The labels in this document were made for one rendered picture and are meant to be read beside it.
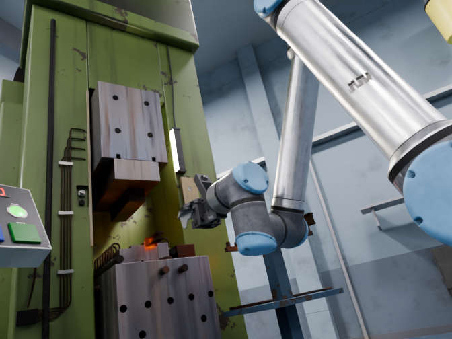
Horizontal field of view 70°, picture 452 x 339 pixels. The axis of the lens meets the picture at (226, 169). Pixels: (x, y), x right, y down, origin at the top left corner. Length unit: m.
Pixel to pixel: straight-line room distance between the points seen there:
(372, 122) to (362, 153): 4.29
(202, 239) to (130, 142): 0.58
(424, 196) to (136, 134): 1.25
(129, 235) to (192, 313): 0.70
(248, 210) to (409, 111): 0.38
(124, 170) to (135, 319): 0.59
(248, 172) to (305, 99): 0.26
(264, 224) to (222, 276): 0.92
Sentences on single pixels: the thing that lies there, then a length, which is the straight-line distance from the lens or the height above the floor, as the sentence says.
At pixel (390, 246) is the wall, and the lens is 4.66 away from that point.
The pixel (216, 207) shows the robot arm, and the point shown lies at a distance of 0.86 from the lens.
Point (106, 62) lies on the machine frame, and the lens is 1.95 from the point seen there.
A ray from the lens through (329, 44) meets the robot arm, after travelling 0.72.
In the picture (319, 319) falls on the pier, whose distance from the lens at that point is 4.63.
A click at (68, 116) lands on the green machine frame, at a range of 1.68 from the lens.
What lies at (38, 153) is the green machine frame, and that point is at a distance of 1.56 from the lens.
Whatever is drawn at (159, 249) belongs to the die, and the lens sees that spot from 1.37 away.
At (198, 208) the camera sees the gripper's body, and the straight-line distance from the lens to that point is 0.94.
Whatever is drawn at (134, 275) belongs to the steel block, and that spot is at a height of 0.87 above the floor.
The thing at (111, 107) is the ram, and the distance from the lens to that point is 1.59.
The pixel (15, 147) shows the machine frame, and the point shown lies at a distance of 2.07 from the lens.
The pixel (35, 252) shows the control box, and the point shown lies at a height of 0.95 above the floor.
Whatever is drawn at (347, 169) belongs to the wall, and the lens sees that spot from 4.87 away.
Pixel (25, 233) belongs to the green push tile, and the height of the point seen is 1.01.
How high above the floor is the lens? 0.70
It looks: 23 degrees up
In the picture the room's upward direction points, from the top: 12 degrees counter-clockwise
